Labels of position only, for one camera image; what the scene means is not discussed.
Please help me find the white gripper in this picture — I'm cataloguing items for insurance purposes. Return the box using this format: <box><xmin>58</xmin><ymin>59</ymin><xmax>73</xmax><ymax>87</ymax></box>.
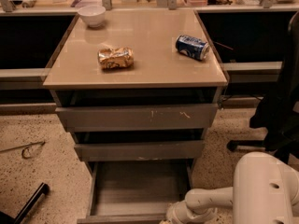
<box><xmin>166</xmin><ymin>202</ymin><xmax>198</xmax><ymax>224</ymax></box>

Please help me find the black chair leg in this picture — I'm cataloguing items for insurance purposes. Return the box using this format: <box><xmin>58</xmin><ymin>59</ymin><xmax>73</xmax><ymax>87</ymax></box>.
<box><xmin>0</xmin><ymin>183</ymin><xmax>50</xmax><ymax>224</ymax></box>

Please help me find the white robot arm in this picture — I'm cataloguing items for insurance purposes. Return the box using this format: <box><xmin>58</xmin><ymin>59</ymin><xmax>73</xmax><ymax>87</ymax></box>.
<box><xmin>165</xmin><ymin>152</ymin><xmax>299</xmax><ymax>224</ymax></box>

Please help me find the crumpled gold chip bag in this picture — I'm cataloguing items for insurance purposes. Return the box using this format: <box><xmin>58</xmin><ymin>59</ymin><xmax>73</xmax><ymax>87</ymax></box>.
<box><xmin>98</xmin><ymin>48</ymin><xmax>134</xmax><ymax>70</ymax></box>

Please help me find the grey drawer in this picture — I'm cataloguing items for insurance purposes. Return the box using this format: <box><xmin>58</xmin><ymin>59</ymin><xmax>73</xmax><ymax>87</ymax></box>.
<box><xmin>56</xmin><ymin>104</ymin><xmax>218</xmax><ymax>133</ymax></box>
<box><xmin>74</xmin><ymin>140</ymin><xmax>204</xmax><ymax>161</ymax></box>
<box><xmin>77</xmin><ymin>160</ymin><xmax>190</xmax><ymax>224</ymax></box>

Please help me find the white bowl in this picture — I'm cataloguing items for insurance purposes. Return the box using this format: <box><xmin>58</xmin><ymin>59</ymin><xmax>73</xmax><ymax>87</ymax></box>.
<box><xmin>78</xmin><ymin>5</ymin><xmax>106</xmax><ymax>27</ymax></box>

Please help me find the grey top drawer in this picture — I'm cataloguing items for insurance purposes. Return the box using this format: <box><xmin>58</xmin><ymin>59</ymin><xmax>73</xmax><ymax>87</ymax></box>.
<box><xmin>56</xmin><ymin>104</ymin><xmax>218</xmax><ymax>133</ymax></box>

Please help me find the grey drawer cabinet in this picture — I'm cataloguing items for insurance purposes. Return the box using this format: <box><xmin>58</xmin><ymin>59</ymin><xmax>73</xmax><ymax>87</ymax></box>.
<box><xmin>42</xmin><ymin>7</ymin><xmax>229</xmax><ymax>173</ymax></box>

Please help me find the black office chair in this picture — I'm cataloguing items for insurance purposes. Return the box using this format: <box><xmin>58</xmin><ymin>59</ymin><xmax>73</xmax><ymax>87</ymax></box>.
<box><xmin>227</xmin><ymin>12</ymin><xmax>299</xmax><ymax>163</ymax></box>

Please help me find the grey bottom drawer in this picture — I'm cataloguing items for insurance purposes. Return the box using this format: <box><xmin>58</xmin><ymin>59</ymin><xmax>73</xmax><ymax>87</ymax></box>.
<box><xmin>77</xmin><ymin>160</ymin><xmax>190</xmax><ymax>224</ymax></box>

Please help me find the cable on floor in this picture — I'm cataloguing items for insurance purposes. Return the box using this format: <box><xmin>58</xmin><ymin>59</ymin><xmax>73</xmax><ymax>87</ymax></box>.
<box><xmin>0</xmin><ymin>140</ymin><xmax>47</xmax><ymax>160</ymax></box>

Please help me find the blue soda can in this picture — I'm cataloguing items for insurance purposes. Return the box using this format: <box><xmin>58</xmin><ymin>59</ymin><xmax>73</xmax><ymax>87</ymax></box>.
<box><xmin>176</xmin><ymin>35</ymin><xmax>209</xmax><ymax>61</ymax></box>

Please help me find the grey middle drawer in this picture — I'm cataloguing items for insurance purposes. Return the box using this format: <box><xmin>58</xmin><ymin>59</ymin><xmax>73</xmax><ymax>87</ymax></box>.
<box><xmin>74</xmin><ymin>140</ymin><xmax>204</xmax><ymax>161</ymax></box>

